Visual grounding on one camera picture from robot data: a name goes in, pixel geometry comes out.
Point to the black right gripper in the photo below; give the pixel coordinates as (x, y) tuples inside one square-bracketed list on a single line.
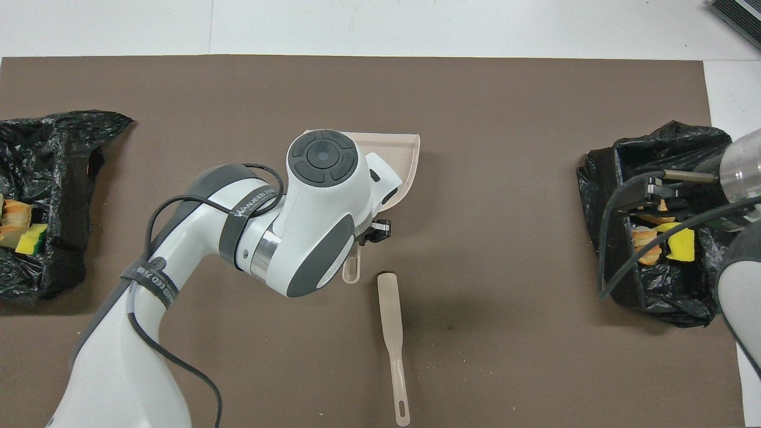
[(660, 189)]

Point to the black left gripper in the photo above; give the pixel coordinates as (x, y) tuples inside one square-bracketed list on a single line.
[(368, 233)]

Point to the brown sponge chunk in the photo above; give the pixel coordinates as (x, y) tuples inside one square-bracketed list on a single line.
[(657, 217)]

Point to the pale orange layered sponge chunk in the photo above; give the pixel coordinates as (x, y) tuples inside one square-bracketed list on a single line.
[(645, 241)]

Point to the notched yellow sponge piece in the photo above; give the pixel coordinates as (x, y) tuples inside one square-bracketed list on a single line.
[(682, 245)]

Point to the beige plastic dustpan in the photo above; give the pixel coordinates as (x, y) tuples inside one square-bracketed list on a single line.
[(398, 157)]

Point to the beige hand brush black bristles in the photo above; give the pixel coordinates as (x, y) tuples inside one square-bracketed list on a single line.
[(390, 309)]

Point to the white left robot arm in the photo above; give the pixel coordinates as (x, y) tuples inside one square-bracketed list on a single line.
[(321, 154)]

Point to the black plastic bin bag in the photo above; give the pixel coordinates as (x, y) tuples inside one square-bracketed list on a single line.
[(684, 291), (59, 178)]

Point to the brown table mat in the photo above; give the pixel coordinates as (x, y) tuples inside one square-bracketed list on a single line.
[(505, 89)]

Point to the dark ribbed metal object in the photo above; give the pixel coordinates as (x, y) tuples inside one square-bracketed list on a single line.
[(740, 15)]

